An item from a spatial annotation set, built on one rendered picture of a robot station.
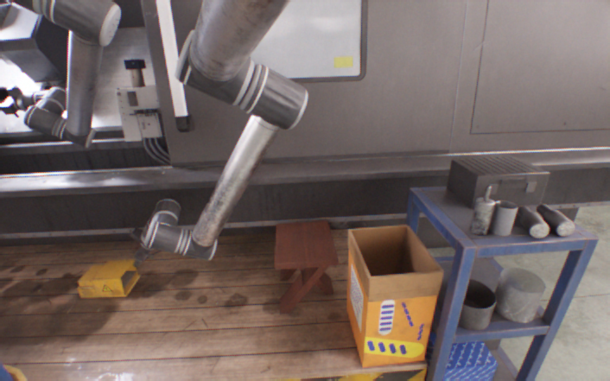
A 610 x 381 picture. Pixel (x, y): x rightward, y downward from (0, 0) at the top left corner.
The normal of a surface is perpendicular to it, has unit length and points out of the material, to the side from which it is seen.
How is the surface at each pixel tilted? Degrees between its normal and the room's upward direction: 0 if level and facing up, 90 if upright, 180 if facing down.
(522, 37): 86
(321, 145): 86
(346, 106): 86
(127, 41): 45
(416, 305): 90
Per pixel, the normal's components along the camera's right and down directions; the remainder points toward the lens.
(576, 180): 0.05, 0.40
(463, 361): -0.04, -0.91
